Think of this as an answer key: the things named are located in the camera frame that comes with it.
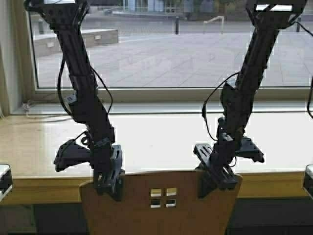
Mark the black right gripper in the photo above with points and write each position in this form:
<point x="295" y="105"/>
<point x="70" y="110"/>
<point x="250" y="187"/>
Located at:
<point x="214" y="162"/>

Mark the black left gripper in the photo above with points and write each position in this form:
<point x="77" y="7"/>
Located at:
<point x="106" y="161"/>

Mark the wooden chair with cutouts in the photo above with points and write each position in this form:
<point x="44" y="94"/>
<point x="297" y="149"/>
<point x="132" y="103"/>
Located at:
<point x="159" y="203"/>

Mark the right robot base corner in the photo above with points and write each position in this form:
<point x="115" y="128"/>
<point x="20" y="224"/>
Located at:
<point x="308" y="180"/>

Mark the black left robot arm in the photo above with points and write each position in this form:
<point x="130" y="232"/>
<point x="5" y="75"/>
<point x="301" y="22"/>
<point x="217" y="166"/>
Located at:
<point x="83" y="105"/>

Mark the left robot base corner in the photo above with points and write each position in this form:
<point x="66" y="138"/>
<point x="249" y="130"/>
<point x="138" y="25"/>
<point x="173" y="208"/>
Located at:
<point x="6" y="180"/>

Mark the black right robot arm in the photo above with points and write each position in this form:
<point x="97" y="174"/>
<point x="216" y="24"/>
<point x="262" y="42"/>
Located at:
<point x="268" y="17"/>

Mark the long wooden counter table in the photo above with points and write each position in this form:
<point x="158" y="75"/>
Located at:
<point x="150" y="143"/>

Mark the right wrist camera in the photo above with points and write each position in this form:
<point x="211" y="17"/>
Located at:
<point x="249" y="150"/>

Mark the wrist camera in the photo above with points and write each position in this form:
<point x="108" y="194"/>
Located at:
<point x="70" y="154"/>
<point x="249" y="150"/>

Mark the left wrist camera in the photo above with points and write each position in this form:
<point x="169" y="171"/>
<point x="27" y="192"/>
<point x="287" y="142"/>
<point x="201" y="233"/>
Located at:
<point x="70" y="154"/>

